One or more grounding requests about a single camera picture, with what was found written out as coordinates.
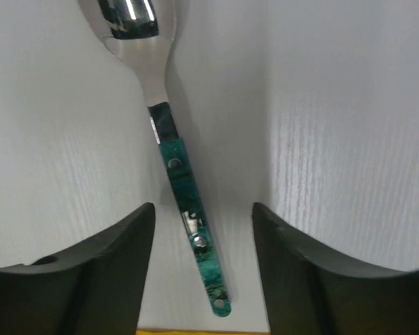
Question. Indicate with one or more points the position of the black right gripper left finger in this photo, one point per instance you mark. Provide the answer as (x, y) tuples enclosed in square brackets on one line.
[(93, 287)]

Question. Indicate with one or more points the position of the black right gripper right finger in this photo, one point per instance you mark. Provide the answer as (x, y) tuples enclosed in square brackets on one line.
[(310, 288)]

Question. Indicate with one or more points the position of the yellow pikachu cloth placemat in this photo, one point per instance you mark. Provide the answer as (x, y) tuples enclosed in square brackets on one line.
[(193, 332)]

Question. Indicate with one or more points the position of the metal spoon teal handle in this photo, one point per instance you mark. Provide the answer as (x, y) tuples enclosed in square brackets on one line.
[(141, 35)]

